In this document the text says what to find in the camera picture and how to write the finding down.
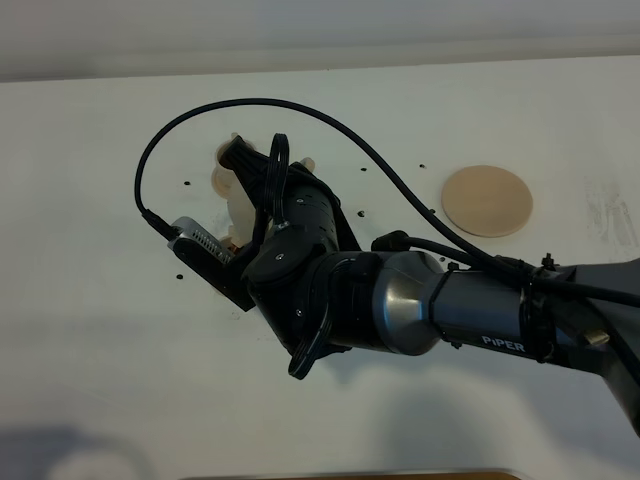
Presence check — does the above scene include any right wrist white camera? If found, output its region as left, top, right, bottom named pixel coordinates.
left=168, top=216, right=234, bottom=277

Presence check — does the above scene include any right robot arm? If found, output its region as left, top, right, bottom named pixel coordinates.
left=245, top=231, right=639, bottom=424

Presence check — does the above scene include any beige teapot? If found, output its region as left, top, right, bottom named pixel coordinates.
left=225, top=157, right=317, bottom=249

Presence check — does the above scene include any beige teapot saucer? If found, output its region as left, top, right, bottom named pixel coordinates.
left=441, top=165, right=533, bottom=238

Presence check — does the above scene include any far beige teacup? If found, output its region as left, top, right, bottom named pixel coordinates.
left=215, top=132, right=239, bottom=171

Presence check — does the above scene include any far beige cup saucer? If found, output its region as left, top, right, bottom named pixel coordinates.
left=211, top=165, right=237, bottom=199

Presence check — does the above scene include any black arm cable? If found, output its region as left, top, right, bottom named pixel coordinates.
left=134, top=97, right=640, bottom=307

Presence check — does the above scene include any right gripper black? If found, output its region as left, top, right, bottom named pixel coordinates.
left=210, top=136, right=360, bottom=310

